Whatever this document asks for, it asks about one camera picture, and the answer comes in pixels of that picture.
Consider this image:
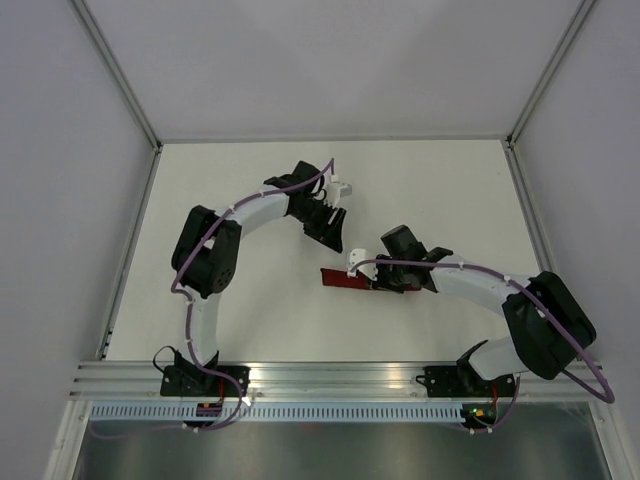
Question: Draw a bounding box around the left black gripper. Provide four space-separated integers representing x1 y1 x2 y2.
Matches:
292 201 348 255

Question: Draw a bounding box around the dark red cloth napkin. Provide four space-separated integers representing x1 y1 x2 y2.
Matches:
320 268 421 294

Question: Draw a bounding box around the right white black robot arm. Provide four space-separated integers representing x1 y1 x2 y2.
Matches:
371 225 596 395

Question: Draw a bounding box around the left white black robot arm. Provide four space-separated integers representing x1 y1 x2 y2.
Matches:
171 161 352 396

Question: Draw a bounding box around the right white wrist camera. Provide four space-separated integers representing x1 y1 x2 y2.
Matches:
346 248 378 281

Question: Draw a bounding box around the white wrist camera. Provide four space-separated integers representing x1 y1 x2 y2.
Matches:
325 174 352 206
346 248 378 281

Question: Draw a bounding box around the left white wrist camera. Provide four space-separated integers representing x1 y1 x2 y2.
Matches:
325 174 352 206

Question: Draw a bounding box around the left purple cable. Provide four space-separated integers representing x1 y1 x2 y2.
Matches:
169 157 337 441

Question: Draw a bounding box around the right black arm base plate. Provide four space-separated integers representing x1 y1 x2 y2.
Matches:
415 364 516 398

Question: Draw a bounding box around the aluminium mounting rail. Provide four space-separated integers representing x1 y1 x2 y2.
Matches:
69 360 615 402

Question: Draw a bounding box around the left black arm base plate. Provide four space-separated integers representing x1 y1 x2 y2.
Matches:
160 365 250 398

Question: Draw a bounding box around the white slotted cable duct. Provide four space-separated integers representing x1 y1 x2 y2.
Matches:
89 401 464 424

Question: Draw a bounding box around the left aluminium frame post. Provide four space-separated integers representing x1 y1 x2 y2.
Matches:
67 0 162 152

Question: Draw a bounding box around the aluminium frame post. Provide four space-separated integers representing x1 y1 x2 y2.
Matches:
503 0 599 150
67 0 162 152

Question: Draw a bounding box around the right aluminium frame post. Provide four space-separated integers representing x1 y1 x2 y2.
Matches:
503 0 599 150

